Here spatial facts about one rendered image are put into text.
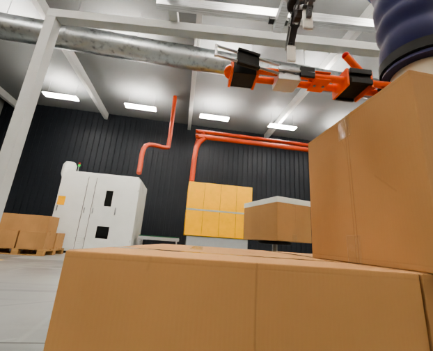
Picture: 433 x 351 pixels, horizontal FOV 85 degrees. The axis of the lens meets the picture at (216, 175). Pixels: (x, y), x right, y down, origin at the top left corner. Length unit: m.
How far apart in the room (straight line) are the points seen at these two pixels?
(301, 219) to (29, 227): 6.14
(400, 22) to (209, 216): 7.24
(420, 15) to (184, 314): 1.07
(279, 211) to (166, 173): 9.49
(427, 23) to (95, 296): 1.12
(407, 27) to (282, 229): 1.68
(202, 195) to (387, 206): 7.44
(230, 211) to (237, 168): 4.23
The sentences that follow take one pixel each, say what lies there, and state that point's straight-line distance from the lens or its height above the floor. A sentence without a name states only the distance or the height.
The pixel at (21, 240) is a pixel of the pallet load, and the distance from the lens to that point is 7.13.
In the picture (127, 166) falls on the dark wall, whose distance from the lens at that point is 11.72.
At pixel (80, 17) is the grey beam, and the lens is 3.89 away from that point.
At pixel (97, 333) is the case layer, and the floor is 0.43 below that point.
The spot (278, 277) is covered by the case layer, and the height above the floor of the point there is 0.52.
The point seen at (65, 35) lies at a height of 4.88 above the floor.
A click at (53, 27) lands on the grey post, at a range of 3.94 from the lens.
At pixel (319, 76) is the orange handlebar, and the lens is 0.84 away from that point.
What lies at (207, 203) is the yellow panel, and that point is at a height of 1.79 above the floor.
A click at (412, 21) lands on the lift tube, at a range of 1.10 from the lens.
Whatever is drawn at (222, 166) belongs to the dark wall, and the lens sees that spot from 11.72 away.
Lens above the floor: 0.57
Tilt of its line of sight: 16 degrees up
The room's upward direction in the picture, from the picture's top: 4 degrees clockwise
